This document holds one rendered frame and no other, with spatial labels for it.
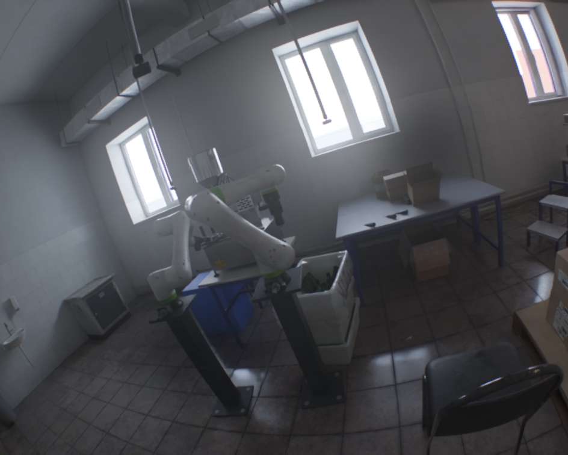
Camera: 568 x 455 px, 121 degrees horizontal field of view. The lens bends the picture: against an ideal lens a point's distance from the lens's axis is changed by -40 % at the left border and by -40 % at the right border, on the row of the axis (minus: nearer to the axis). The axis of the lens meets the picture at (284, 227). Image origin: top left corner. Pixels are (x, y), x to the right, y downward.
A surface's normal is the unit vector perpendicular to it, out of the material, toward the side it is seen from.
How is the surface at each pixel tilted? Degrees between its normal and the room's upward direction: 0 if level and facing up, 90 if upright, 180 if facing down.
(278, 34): 90
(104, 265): 90
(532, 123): 90
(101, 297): 90
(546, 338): 0
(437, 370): 0
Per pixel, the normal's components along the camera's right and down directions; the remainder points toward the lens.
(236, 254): -0.22, 0.32
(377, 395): -0.33, -0.91
